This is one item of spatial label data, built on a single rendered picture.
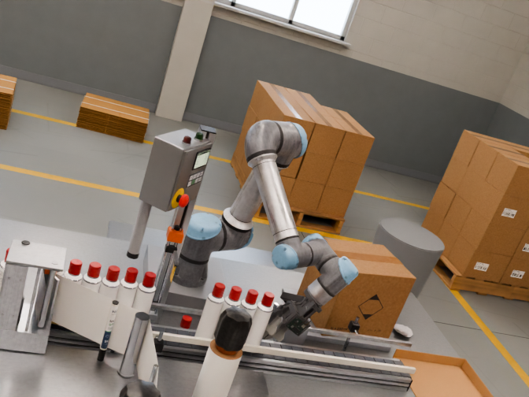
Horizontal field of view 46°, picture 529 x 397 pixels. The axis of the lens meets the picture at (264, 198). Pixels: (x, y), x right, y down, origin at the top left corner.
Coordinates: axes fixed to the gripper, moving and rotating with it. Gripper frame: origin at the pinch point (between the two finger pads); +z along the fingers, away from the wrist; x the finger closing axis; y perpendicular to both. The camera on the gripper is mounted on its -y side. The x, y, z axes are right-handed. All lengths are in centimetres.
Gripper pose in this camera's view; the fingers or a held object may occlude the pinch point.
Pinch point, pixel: (265, 334)
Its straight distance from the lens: 202.8
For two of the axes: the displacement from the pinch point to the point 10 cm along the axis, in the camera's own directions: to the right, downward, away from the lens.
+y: 2.0, 4.2, -8.9
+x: 6.5, 6.2, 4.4
